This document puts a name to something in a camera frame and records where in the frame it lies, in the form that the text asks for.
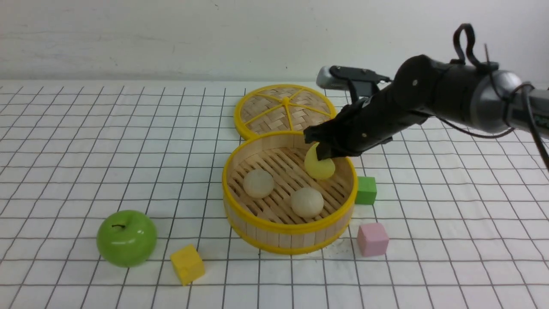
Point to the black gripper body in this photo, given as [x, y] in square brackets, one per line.
[366, 124]

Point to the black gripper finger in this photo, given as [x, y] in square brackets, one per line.
[325, 152]

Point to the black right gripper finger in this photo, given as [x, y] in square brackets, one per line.
[321, 133]

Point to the yellow bun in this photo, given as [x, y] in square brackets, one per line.
[318, 169]

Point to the beige bun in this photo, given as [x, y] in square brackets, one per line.
[258, 183]
[307, 202]

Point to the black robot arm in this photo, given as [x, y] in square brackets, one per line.
[422, 88]

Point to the woven bamboo steamer lid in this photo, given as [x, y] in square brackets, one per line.
[281, 107]

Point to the bamboo steamer tray yellow rim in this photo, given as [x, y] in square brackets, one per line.
[269, 223]

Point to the green foam cube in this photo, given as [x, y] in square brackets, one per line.
[366, 191]

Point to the pink foam cube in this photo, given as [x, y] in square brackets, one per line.
[372, 239]

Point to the white grid tablecloth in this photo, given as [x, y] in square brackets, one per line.
[467, 218]

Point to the yellow foam cube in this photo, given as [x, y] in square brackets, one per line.
[187, 264]

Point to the green apple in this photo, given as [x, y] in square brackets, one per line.
[126, 238]

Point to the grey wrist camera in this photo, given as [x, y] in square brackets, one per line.
[358, 82]

